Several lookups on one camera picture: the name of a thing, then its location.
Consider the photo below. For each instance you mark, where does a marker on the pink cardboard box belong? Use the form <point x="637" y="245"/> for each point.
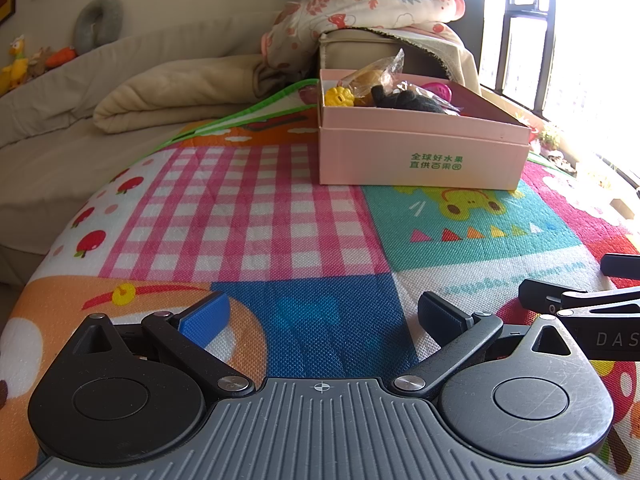
<point x="400" y="155"/>

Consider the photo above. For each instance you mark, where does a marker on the black window frame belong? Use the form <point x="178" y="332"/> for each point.
<point x="547" y="35"/>

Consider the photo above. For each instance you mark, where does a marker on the colourful play mat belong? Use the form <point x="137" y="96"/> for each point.
<point x="250" y="200"/>

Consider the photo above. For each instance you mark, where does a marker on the floral print blanket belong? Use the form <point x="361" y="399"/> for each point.
<point x="370" y="0"/>

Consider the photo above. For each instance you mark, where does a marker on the yellow plush toy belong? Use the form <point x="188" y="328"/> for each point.
<point x="15" y="65"/>

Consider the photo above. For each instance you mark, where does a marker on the beige sofa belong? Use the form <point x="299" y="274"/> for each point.
<point x="50" y="160"/>

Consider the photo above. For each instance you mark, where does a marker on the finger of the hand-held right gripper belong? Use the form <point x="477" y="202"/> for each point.
<point x="545" y="296"/>
<point x="622" y="266"/>

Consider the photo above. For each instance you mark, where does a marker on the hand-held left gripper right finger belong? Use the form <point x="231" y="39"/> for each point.
<point x="437" y="312"/>

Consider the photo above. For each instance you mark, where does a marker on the folded beige blanket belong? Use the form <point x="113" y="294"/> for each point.
<point x="165" y="90"/>

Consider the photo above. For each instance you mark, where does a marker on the black plush toy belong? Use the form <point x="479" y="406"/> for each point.
<point x="415" y="101"/>

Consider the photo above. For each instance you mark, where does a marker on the orange plush toy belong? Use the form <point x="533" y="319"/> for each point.
<point x="62" y="56"/>

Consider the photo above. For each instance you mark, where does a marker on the pink toy strainer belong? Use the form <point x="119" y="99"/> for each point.
<point x="440" y="91"/>

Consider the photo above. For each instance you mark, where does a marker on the bread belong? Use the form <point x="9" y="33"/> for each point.
<point x="367" y="79"/>

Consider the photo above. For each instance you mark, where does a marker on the beige towel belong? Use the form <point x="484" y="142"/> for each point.
<point x="450" y="55"/>

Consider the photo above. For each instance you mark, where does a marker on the yellow toy corn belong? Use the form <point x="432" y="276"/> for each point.
<point x="339" y="96"/>

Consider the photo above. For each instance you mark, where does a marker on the brown plush toy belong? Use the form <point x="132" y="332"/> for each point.
<point x="39" y="62"/>

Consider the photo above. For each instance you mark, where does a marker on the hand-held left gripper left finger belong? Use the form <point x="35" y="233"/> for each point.
<point x="207" y="317"/>

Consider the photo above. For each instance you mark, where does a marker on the grey neck pillow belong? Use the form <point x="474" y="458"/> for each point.
<point x="97" y="20"/>

